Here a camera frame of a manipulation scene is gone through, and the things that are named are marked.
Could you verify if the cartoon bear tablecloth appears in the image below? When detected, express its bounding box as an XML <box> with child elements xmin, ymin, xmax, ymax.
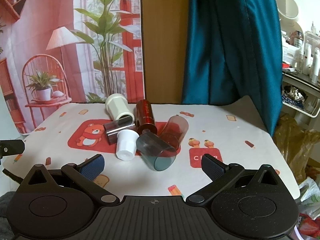
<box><xmin>4</xmin><ymin>96</ymin><xmax>300</xmax><ymax>198</ymax></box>

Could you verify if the white plastic cup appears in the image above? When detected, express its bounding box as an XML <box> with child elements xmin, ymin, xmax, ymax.
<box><xmin>116</xmin><ymin>129</ymin><xmax>139</xmax><ymax>161</ymax></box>

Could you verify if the reddish-brown translucent cup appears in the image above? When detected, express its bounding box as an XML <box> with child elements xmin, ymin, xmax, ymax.
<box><xmin>159</xmin><ymin>115</ymin><xmax>189</xmax><ymax>150</ymax></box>

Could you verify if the white round mirror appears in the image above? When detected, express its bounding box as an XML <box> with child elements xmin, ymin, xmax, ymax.
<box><xmin>276</xmin><ymin>0</ymin><xmax>299</xmax><ymax>20</ymax></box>

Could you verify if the yellow plastic bag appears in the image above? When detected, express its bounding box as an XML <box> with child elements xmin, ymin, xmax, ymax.
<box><xmin>273</xmin><ymin>114</ymin><xmax>319</xmax><ymax>184</ymax></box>

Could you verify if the teal curtain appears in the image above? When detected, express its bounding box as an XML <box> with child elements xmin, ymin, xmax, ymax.
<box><xmin>182</xmin><ymin>0</ymin><xmax>283</xmax><ymax>134</ymax></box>

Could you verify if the printed room backdrop cloth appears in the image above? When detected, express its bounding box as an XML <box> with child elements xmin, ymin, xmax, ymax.
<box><xmin>1</xmin><ymin>0</ymin><xmax>145</xmax><ymax>135</ymax></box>

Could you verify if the white storage shelf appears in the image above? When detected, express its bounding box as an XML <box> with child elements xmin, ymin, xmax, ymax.
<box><xmin>280</xmin><ymin>17</ymin><xmax>320</xmax><ymax>119</ymax></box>

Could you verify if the dark brown translucent cup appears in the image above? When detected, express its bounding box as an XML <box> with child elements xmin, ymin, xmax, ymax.
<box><xmin>103</xmin><ymin>116</ymin><xmax>136</xmax><ymax>145</ymax></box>

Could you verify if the red metallic tumbler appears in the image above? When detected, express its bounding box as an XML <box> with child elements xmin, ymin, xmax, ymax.
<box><xmin>136</xmin><ymin>99</ymin><xmax>158</xmax><ymax>135</ymax></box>

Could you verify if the grey-blue translucent cup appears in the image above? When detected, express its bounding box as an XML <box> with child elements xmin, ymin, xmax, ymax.
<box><xmin>136</xmin><ymin>132</ymin><xmax>177</xmax><ymax>171</ymax></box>

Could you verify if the cream faceted cup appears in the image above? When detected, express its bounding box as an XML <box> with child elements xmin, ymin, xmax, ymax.
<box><xmin>105</xmin><ymin>93</ymin><xmax>135</xmax><ymax>122</ymax></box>

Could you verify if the strawberry print bag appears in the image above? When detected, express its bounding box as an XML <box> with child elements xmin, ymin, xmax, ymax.
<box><xmin>297</xmin><ymin>177</ymin><xmax>319</xmax><ymax>239</ymax></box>

